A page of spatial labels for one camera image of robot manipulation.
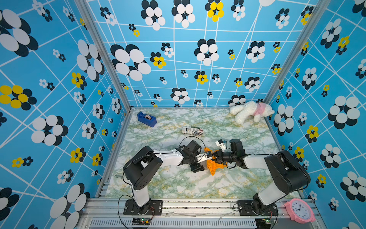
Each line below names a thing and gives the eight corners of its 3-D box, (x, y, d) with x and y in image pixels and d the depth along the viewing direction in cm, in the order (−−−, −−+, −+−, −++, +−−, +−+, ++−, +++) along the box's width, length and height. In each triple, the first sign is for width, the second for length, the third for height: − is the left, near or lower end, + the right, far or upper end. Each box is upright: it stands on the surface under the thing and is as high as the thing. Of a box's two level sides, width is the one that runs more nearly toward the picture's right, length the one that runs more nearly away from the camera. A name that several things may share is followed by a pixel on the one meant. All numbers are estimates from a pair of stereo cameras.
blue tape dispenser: (138, 121, 114) (135, 115, 108) (142, 116, 117) (140, 110, 111) (153, 127, 110) (151, 121, 104) (157, 122, 113) (155, 116, 107)
